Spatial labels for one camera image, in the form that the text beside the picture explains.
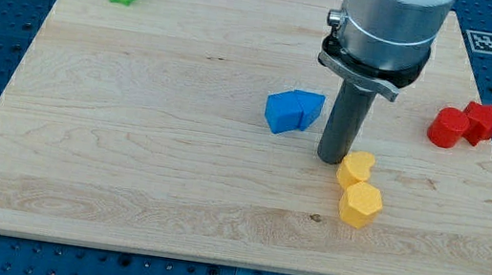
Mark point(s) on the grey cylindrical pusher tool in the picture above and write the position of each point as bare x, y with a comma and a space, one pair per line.
347, 115

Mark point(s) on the blue triangle block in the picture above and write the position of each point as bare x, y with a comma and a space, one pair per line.
311, 105

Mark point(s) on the blue cube block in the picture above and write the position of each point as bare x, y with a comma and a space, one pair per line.
283, 112

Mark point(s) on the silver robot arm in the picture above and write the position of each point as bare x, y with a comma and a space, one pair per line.
377, 47

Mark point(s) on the yellow heart block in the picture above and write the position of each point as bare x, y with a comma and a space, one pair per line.
354, 168

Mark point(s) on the red cylinder block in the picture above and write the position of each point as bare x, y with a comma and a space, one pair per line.
448, 127

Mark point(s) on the yellow hexagon block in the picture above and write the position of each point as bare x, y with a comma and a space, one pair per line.
360, 204

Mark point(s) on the red star block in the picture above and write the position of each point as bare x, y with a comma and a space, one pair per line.
480, 121

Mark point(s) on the white fiducial marker tag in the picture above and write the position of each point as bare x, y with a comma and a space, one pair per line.
480, 41

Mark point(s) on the wooden board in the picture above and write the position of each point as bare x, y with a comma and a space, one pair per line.
141, 129

